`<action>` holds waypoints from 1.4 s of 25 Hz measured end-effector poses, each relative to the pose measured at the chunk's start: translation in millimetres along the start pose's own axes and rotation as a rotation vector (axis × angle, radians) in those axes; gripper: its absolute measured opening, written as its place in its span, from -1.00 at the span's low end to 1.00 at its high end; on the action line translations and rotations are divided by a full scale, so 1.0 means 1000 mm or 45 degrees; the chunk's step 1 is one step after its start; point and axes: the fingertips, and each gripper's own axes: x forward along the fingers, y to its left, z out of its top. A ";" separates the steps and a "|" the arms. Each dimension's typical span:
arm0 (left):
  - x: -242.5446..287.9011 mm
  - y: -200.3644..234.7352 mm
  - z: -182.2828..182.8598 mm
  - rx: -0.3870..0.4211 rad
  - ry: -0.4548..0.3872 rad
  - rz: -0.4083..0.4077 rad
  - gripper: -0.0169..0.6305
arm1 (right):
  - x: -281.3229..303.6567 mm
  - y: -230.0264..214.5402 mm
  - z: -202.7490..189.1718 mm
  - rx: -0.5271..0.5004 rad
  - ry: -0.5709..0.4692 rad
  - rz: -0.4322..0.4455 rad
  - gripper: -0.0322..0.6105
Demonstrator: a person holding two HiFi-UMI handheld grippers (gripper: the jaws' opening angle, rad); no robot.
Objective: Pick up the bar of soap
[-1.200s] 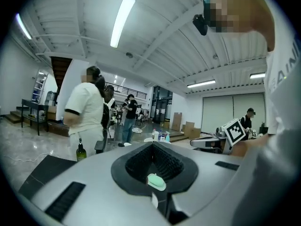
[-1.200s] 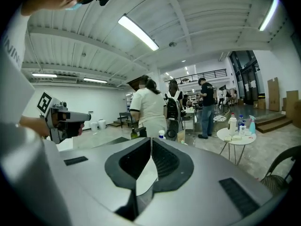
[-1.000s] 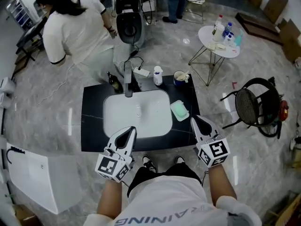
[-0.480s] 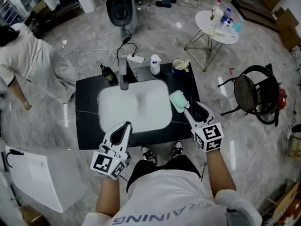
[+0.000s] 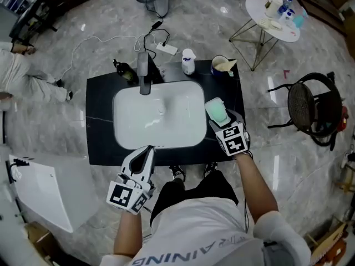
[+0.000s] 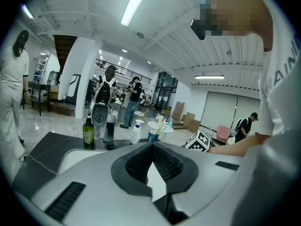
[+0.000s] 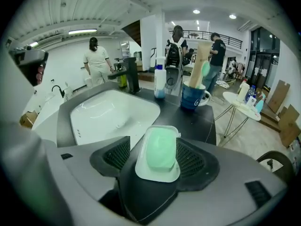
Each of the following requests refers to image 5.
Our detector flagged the white bathtub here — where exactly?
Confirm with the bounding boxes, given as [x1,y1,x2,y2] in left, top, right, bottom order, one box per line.
[8,153,99,234]

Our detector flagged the black hoop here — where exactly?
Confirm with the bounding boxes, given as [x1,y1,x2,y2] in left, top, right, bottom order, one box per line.
[310,131,338,151]

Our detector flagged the beige cloth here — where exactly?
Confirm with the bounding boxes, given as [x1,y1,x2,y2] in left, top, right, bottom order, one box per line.
[214,59,239,73]

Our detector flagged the red bag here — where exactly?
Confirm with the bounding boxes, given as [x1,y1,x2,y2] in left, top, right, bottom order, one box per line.
[336,105,350,133]

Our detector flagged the white floor cable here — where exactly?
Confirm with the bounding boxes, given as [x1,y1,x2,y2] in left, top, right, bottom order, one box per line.
[59,34,145,79]

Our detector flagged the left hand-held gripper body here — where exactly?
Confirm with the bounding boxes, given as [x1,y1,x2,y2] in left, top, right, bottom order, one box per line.
[105,172,155,216]

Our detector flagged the round white side table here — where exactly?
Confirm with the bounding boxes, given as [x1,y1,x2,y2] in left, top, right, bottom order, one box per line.
[229,0,302,72]

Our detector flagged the sink faucet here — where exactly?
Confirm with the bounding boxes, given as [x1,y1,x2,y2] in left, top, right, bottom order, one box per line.
[136,51,153,96]

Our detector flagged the person's left forearm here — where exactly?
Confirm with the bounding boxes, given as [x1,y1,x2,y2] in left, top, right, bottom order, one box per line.
[113,210,144,258]

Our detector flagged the white spray bottle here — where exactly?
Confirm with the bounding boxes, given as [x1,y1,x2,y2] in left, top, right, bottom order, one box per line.
[181,48,197,75]

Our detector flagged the black cable with adapter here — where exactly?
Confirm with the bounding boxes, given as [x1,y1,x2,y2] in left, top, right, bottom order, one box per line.
[143,21,170,61]

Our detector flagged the wooden frame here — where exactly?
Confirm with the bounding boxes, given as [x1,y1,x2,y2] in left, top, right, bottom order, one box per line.
[304,219,355,266]

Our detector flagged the teal cloth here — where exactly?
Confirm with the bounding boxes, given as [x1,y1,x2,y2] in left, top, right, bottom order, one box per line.
[292,7,309,29]

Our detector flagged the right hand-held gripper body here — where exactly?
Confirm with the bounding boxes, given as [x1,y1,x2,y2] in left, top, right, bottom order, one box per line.
[214,121,251,157]

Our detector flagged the black wicker chair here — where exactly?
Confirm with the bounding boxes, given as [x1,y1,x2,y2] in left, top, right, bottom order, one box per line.
[267,71,343,139]

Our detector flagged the white jug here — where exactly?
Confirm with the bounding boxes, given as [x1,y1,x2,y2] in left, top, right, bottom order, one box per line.
[264,0,284,18]

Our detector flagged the black and white sneaker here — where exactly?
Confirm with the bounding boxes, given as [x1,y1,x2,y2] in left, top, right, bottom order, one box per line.
[169,164,186,183]
[203,161,219,178]

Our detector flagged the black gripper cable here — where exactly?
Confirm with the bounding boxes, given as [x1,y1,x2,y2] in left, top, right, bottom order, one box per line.
[243,197,251,233]

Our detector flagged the person's white t-shirt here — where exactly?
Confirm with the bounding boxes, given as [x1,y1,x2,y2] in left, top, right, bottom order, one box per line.
[99,196,312,266]

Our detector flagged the black stone vanity cabinet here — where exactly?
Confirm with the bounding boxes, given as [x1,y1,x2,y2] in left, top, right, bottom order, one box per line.
[85,59,246,167]

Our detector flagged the person's right forearm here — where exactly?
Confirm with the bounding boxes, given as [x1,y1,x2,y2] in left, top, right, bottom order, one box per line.
[235,149,280,224]

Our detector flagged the blue cap water bottle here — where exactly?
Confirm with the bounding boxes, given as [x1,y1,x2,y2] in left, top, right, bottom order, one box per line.
[277,0,293,14]

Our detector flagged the white sink basin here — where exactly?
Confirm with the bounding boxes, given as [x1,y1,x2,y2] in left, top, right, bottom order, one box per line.
[112,80,207,151]

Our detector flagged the blue mug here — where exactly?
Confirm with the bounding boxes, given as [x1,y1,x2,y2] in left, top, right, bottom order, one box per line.
[211,55,240,78]

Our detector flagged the dark wooden platform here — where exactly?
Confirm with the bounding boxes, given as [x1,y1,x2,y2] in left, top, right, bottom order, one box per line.
[291,0,348,36]

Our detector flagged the white power strip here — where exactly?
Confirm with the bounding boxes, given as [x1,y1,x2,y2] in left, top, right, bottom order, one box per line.
[155,42,179,56]

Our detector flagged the person's black shorts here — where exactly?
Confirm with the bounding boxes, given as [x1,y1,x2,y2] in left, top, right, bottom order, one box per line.
[149,170,240,227]

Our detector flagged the cardboard box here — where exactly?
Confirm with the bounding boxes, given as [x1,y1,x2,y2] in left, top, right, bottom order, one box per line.
[24,221,61,260]

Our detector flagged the black bathtub faucet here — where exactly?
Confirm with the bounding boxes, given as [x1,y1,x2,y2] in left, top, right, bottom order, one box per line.
[9,157,31,181]

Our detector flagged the translucent green plastic container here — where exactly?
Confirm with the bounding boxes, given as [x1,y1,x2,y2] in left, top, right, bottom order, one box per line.
[204,98,231,129]

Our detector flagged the white pump bottle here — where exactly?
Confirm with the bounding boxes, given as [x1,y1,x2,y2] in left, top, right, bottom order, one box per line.
[278,9,295,25]

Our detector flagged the dark glass bottle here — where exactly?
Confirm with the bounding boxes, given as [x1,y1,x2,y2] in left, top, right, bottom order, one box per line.
[112,59,137,84]

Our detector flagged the black metal table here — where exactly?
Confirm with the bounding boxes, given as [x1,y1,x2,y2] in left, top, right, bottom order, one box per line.
[9,0,59,43]

